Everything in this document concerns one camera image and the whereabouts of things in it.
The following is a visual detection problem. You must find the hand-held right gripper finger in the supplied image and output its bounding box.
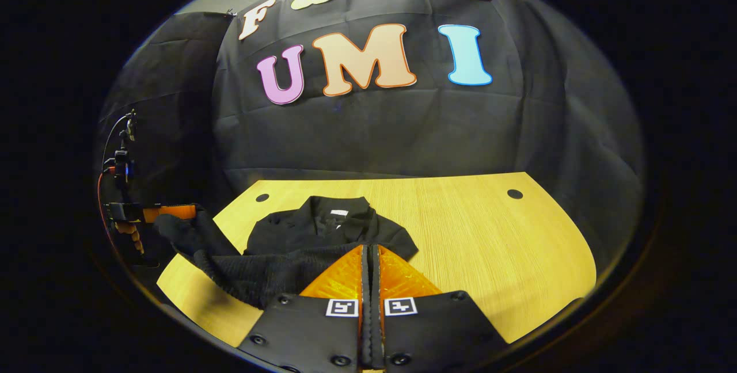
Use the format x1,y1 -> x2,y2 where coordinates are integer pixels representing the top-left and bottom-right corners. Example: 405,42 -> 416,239
238,245 -> 372,373
371,245 -> 510,373

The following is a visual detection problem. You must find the black collared jacket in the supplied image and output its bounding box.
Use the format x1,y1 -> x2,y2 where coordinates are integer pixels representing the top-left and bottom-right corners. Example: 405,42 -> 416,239
153,195 -> 420,310

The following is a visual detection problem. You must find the black backdrop cloth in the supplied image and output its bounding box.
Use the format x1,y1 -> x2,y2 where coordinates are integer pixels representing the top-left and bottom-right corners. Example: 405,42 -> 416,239
95,0 -> 644,281

